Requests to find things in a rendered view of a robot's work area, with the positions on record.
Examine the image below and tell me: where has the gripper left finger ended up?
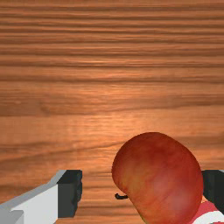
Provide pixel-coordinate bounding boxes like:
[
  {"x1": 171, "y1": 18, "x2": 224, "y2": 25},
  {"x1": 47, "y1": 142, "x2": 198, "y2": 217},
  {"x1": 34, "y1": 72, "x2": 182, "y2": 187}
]
[{"x1": 0, "y1": 169, "x2": 83, "y2": 224}]

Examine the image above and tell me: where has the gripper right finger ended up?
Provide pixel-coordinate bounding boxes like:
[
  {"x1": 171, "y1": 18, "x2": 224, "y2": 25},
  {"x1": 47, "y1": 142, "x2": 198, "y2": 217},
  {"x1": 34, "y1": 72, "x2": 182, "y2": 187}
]
[{"x1": 200, "y1": 169, "x2": 224, "y2": 215}]

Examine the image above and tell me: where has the red apple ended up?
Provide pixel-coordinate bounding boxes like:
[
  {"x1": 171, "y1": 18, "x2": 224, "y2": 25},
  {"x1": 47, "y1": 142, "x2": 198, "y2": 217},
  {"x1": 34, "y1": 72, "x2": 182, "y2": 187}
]
[{"x1": 111, "y1": 131, "x2": 205, "y2": 224}]

